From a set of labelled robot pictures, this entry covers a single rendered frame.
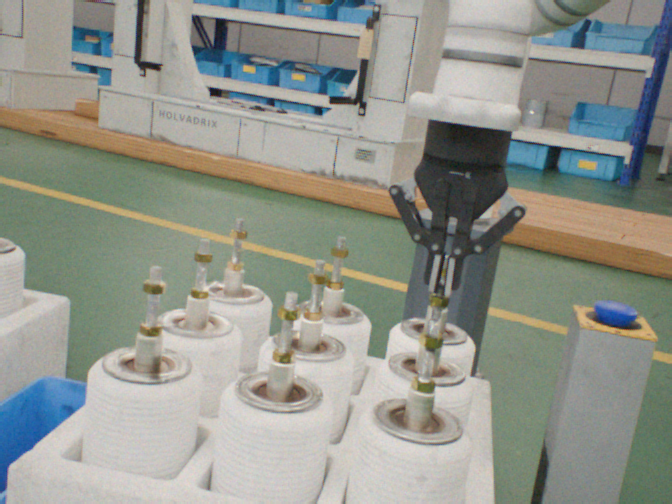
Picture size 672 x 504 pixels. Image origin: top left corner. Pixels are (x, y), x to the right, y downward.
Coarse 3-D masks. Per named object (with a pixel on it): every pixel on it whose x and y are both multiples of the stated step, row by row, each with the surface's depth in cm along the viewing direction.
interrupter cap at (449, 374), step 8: (408, 352) 78; (416, 352) 79; (392, 360) 76; (400, 360) 76; (408, 360) 77; (416, 360) 77; (440, 360) 78; (448, 360) 78; (392, 368) 74; (400, 368) 74; (408, 368) 75; (440, 368) 76; (448, 368) 76; (456, 368) 76; (400, 376) 73; (408, 376) 72; (432, 376) 74; (440, 376) 74; (448, 376) 74; (456, 376) 74; (464, 376) 74; (440, 384) 72; (448, 384) 72; (456, 384) 73
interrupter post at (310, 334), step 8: (304, 320) 76; (304, 328) 76; (312, 328) 75; (320, 328) 76; (304, 336) 76; (312, 336) 76; (320, 336) 76; (304, 344) 76; (312, 344) 76; (320, 344) 77
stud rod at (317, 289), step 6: (318, 264) 75; (324, 264) 75; (318, 270) 75; (324, 270) 75; (312, 288) 75; (318, 288) 75; (312, 294) 76; (318, 294) 75; (312, 300) 76; (318, 300) 76; (312, 306) 76; (318, 306) 76
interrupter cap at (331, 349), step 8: (296, 336) 79; (328, 336) 80; (272, 344) 76; (296, 344) 77; (328, 344) 78; (336, 344) 78; (296, 352) 74; (304, 352) 75; (312, 352) 76; (320, 352) 76; (328, 352) 76; (336, 352) 76; (344, 352) 76; (304, 360) 73; (312, 360) 73; (320, 360) 74; (328, 360) 74
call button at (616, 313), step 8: (600, 304) 78; (608, 304) 78; (616, 304) 79; (624, 304) 79; (600, 312) 77; (608, 312) 77; (616, 312) 76; (624, 312) 76; (632, 312) 77; (608, 320) 77; (616, 320) 77; (624, 320) 77
